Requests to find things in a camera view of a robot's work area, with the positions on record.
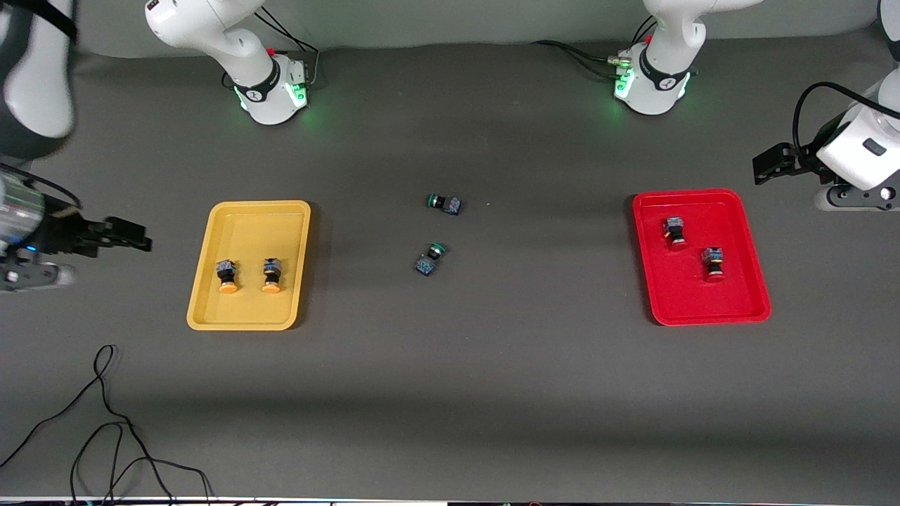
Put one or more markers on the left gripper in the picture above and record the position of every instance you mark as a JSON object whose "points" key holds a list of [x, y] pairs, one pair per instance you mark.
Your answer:
{"points": [[798, 161]]}

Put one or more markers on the green push button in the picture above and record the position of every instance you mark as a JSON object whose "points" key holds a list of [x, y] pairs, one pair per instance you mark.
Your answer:
{"points": [[444, 203], [429, 259]]}

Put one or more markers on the yellow push button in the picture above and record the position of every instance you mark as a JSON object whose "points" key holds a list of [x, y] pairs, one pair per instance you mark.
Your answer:
{"points": [[226, 275], [272, 275]]}

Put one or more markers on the red plastic tray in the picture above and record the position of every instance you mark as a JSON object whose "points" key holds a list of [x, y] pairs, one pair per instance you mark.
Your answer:
{"points": [[703, 302]]}

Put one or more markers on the red push button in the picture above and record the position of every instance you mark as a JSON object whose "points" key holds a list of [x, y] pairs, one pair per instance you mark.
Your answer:
{"points": [[713, 263], [675, 233]]}

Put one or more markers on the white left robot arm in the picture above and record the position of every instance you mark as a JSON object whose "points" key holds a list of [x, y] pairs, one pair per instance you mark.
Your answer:
{"points": [[664, 42]]}

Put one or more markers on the yellow plastic tray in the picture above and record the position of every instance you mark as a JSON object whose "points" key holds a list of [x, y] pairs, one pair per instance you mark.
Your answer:
{"points": [[249, 232]]}

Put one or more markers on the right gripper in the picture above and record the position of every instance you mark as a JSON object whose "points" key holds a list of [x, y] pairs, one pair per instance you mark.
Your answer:
{"points": [[62, 234]]}

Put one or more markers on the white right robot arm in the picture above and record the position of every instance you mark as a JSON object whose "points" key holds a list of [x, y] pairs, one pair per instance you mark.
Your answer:
{"points": [[239, 35]]}

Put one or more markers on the dark grey table mat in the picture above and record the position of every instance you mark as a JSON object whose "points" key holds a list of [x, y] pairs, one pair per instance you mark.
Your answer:
{"points": [[450, 393]]}

